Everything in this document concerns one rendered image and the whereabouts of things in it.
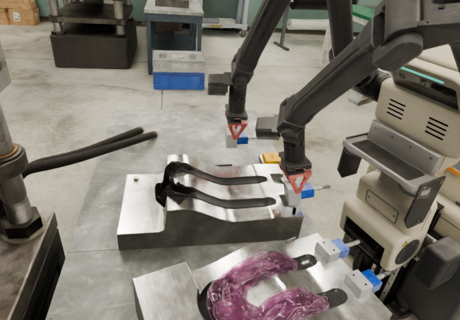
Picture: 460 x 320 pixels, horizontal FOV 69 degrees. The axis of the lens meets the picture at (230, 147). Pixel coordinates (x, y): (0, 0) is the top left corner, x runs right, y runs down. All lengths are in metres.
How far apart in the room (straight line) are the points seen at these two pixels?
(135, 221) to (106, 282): 0.16
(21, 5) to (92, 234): 6.48
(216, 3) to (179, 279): 6.75
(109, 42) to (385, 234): 4.10
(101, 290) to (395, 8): 0.81
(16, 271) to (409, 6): 0.99
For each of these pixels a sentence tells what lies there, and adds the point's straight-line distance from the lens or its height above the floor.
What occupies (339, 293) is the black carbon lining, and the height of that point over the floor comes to 0.85.
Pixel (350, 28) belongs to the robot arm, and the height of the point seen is 1.36.
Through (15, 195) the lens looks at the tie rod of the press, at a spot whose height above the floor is 0.93.
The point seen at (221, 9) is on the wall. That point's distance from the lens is 7.29.
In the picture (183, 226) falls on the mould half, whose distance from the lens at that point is 0.91.
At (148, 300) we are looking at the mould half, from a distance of 0.74.
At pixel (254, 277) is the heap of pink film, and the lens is 0.78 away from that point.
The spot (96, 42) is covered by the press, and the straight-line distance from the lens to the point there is 4.73.
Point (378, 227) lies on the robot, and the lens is 1.18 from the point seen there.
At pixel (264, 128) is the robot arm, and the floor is 1.11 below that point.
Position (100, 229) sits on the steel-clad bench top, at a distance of 1.04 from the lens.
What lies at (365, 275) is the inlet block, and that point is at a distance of 0.91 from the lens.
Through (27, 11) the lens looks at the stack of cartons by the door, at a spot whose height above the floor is 0.25.
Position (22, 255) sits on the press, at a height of 0.79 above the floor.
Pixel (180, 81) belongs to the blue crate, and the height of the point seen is 0.11.
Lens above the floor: 1.51
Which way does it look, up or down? 31 degrees down
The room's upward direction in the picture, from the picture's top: 5 degrees clockwise
